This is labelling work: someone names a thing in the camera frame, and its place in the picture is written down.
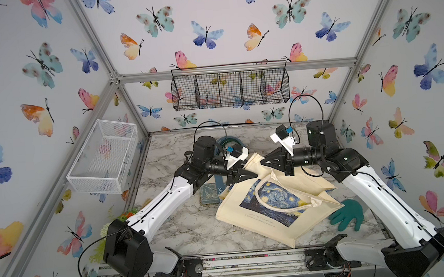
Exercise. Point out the green rubber glove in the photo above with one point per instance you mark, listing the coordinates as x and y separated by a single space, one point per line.
352 211

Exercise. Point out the cream bag blue floral pattern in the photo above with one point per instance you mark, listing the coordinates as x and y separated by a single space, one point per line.
210 192

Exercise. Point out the black wire wall basket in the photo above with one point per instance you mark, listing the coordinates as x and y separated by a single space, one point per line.
239 85

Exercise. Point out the white mesh wall basket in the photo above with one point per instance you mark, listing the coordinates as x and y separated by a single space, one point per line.
104 159

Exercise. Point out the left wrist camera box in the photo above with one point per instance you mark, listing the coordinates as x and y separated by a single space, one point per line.
236 157

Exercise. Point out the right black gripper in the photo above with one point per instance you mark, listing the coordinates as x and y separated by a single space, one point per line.
280 157

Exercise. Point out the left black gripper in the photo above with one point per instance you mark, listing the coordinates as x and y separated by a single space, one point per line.
237 177

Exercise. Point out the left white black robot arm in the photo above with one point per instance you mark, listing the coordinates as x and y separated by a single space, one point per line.
127 248

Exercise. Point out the cream bag starry night print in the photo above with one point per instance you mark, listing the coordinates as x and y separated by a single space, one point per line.
274 205

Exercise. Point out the cream bag green handles floral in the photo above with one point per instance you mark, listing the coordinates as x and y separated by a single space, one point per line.
226 142

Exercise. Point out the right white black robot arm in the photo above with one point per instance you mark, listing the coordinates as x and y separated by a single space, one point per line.
416 244

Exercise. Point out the aluminium front rail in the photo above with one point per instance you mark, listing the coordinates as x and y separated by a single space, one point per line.
320 260

